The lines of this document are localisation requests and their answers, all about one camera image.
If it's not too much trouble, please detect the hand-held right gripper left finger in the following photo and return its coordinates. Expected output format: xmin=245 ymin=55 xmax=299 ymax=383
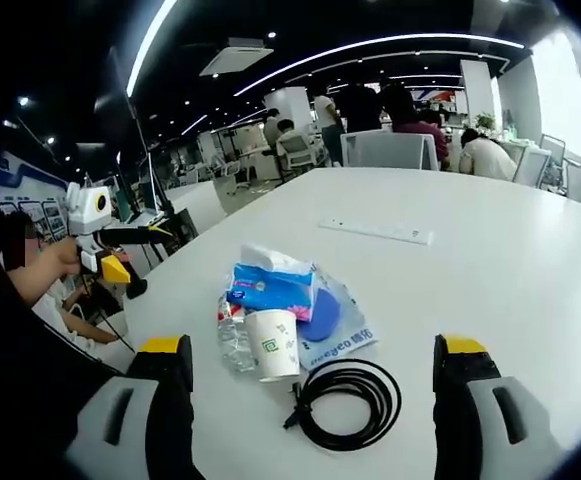
xmin=64 ymin=333 xmax=199 ymax=480

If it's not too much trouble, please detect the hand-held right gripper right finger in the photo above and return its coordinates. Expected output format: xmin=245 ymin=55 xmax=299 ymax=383
xmin=431 ymin=333 xmax=574 ymax=480

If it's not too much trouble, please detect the clear plastic water bottle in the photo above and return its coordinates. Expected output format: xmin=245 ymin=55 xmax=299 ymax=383
xmin=216 ymin=272 xmax=260 ymax=377

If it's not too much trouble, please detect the blue tissue pack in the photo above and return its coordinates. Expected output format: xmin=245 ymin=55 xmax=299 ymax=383
xmin=226 ymin=243 xmax=317 ymax=322

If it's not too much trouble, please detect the white paper cup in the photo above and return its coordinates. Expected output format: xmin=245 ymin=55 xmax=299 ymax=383
xmin=243 ymin=308 xmax=303 ymax=384

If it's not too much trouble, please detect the clear plastic bag blue item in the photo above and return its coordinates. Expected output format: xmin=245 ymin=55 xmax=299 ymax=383
xmin=293 ymin=263 xmax=380 ymax=372

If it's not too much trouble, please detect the person's left hand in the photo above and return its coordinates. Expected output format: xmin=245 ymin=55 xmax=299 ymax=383
xmin=42 ymin=239 xmax=82 ymax=276

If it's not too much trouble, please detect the black stand pole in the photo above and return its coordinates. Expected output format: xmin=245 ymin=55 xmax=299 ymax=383
xmin=109 ymin=47 xmax=177 ymax=229

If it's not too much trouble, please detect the person's dark clothing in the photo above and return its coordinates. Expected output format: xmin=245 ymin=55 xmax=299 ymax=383
xmin=0 ymin=199 xmax=139 ymax=480

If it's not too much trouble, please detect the white table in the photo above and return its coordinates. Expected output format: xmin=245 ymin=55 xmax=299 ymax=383
xmin=102 ymin=166 xmax=581 ymax=480

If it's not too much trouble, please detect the white office chair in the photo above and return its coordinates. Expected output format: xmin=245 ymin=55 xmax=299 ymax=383
xmin=275 ymin=133 xmax=323 ymax=184
xmin=513 ymin=133 xmax=570 ymax=197

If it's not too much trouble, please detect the ceiling air conditioner vent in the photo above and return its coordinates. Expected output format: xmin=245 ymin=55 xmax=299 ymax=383
xmin=198 ymin=45 xmax=276 ymax=78

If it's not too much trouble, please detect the white power strip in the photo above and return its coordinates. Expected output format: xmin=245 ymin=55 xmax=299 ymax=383
xmin=317 ymin=215 xmax=435 ymax=247

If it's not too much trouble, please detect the white mesh chair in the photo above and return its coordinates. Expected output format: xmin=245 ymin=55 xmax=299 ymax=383
xmin=340 ymin=130 xmax=442 ymax=172

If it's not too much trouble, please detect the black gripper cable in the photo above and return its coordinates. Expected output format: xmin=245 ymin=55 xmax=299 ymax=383
xmin=80 ymin=273 xmax=137 ymax=357

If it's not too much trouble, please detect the blue wall poster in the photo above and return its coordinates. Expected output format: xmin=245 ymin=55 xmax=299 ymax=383
xmin=0 ymin=152 xmax=70 ymax=242

